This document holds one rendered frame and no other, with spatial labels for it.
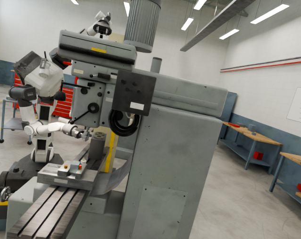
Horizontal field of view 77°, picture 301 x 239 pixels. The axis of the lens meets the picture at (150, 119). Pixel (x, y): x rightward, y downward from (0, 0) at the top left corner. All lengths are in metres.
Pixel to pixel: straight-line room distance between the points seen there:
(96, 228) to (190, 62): 9.77
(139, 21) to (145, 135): 0.70
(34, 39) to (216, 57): 9.33
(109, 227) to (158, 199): 0.44
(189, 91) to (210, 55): 9.73
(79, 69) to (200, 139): 0.87
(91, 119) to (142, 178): 0.51
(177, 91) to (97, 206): 0.96
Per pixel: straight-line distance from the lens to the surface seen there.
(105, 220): 1.57
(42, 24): 11.89
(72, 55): 1.31
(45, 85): 1.72
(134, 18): 1.33
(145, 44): 1.30
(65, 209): 1.26
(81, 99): 1.33
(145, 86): 0.99
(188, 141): 1.22
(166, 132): 1.18
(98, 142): 1.74
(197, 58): 10.79
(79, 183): 1.38
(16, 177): 2.22
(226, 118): 8.51
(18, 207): 1.72
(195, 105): 1.30
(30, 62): 1.81
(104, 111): 1.28
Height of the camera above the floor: 1.69
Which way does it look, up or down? 11 degrees down
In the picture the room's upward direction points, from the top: 12 degrees clockwise
